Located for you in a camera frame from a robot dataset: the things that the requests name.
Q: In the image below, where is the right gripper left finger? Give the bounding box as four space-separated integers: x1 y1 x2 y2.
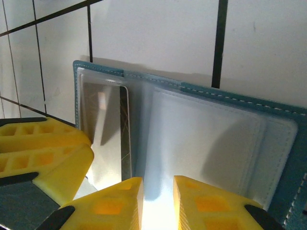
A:
40 176 144 230

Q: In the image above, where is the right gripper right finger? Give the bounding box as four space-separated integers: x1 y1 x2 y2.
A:
173 175 285 230

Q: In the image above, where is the dark credit card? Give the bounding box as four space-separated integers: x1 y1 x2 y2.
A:
80 82 133 190

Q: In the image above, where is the blue card holder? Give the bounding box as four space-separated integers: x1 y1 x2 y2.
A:
72 59 307 230

